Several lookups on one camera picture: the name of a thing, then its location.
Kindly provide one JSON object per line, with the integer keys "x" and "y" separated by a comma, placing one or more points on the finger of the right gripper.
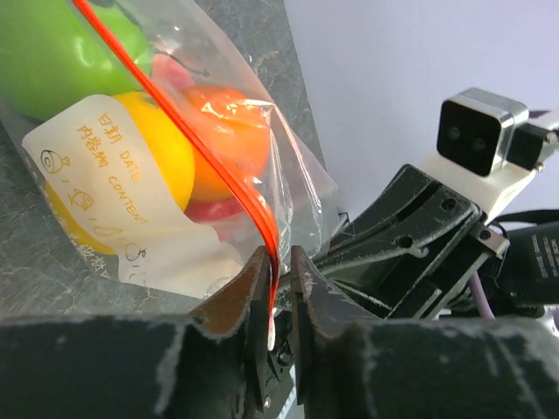
{"x": 404, "y": 289}
{"x": 415, "y": 216}

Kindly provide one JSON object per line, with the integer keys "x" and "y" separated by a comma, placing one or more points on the red apple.
{"x": 211, "y": 202}

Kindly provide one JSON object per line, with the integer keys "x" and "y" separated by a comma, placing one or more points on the green apple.
{"x": 51, "y": 59}

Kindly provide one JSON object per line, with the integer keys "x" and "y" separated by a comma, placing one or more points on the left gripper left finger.
{"x": 208, "y": 363}

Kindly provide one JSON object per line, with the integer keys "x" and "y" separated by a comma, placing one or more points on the yellow lemon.
{"x": 138, "y": 169}

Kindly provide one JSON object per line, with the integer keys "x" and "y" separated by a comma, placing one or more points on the clear zip top bag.
{"x": 292, "y": 203}

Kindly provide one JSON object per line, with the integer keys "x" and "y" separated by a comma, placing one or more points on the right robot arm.
{"x": 526, "y": 280}

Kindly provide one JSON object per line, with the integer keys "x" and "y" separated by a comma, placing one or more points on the orange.
{"x": 233, "y": 128}

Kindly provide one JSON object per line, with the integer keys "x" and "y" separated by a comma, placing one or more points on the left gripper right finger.
{"x": 350, "y": 364}

